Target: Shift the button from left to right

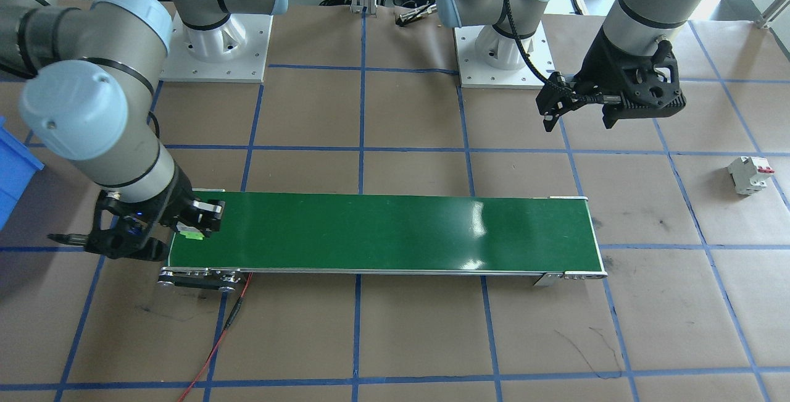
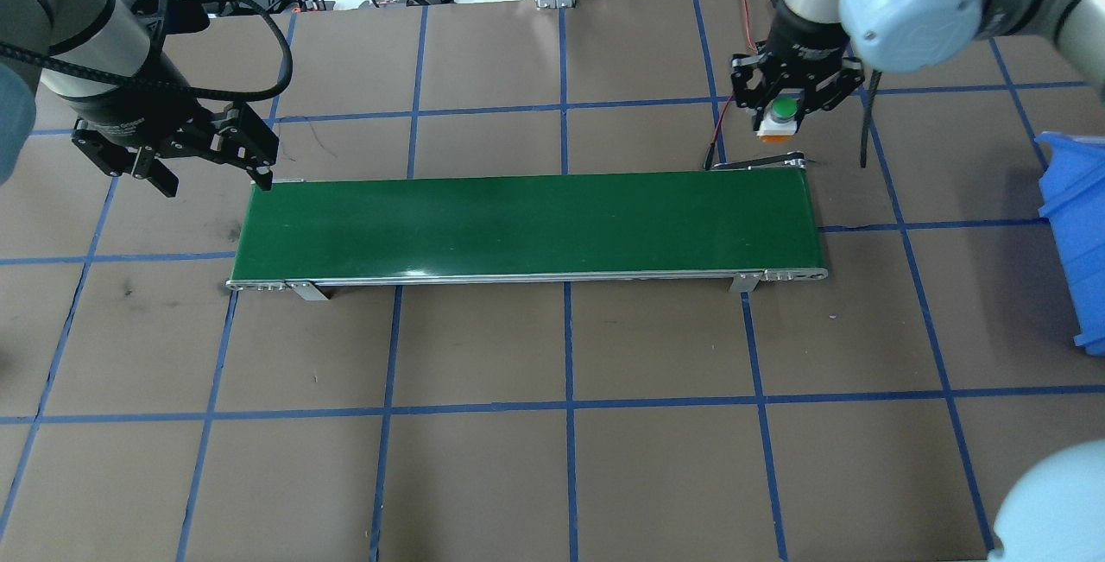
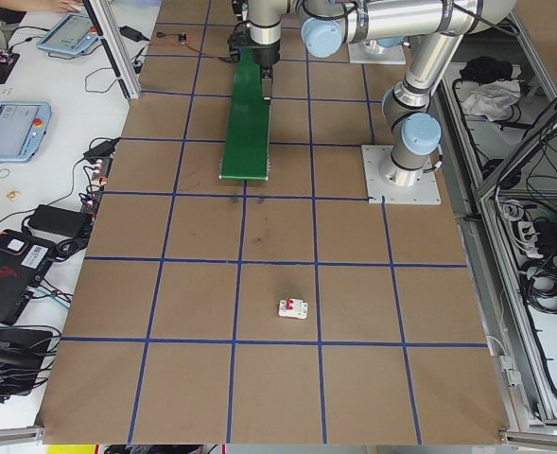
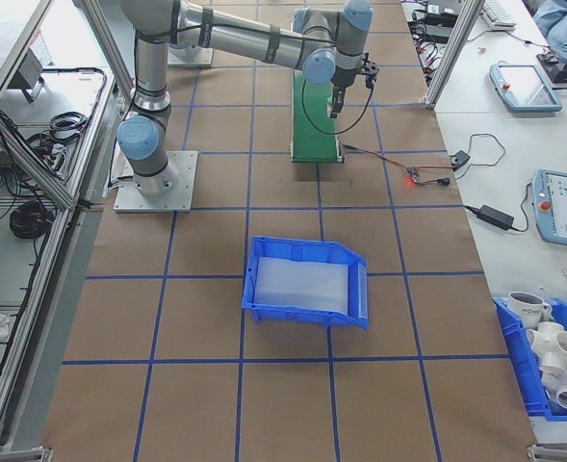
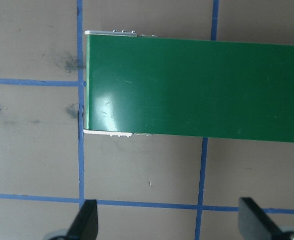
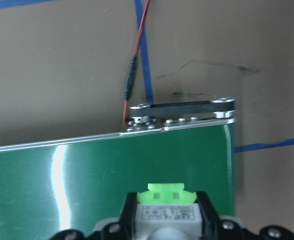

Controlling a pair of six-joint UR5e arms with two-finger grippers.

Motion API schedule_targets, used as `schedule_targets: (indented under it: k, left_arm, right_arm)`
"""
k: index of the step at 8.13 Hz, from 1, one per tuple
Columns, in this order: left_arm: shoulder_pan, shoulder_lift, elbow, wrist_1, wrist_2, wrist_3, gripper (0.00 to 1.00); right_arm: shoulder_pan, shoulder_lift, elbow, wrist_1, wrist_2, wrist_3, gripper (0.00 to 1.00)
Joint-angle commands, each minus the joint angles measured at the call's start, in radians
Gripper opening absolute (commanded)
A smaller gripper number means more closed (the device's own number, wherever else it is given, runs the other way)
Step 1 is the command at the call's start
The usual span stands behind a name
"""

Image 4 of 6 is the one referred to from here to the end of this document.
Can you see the white square base plate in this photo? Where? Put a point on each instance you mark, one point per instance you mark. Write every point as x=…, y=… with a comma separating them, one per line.
x=184, y=173
x=201, y=58

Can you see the black power adapter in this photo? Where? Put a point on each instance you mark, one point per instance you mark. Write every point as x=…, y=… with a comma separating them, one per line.
x=497, y=216

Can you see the upper teach pendant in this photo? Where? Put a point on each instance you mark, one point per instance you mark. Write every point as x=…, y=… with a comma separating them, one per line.
x=523, y=86

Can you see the white keyboard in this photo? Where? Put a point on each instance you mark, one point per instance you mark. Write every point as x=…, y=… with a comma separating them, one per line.
x=497, y=12

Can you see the aluminium profile post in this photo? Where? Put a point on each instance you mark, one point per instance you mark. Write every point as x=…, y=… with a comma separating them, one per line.
x=449, y=53

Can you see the white foam block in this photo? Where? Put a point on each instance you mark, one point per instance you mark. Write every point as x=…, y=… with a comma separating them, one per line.
x=302, y=284

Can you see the grey box on stand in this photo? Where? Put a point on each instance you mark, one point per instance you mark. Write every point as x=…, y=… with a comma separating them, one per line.
x=25, y=72

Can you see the small circuit board red light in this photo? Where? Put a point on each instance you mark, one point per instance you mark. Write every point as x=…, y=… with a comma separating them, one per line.
x=412, y=173

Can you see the black barrel plug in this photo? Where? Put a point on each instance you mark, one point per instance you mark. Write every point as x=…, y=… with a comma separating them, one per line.
x=443, y=181

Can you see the blue plastic storage bin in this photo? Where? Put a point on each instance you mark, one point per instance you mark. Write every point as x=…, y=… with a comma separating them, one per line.
x=288, y=315

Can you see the white mug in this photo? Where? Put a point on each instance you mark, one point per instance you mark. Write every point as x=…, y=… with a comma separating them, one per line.
x=523, y=308

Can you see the black power supply with label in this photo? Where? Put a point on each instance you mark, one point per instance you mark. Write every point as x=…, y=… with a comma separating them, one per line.
x=439, y=18

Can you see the white pvc pipe fitting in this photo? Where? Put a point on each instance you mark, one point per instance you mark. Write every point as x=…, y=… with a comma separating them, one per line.
x=550, y=341
x=564, y=390

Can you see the small black box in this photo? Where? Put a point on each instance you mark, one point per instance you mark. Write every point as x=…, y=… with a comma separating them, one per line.
x=459, y=159

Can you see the metal v-shaped frame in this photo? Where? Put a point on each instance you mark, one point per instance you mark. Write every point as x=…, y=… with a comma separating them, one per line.
x=52, y=185

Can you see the blue bin with fittings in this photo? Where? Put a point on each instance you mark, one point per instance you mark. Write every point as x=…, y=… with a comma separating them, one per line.
x=516, y=356

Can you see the green conveyor belt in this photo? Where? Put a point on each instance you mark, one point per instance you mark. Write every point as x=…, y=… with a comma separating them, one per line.
x=314, y=139

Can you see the flat black box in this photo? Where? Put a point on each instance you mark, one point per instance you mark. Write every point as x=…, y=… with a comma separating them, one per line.
x=437, y=33

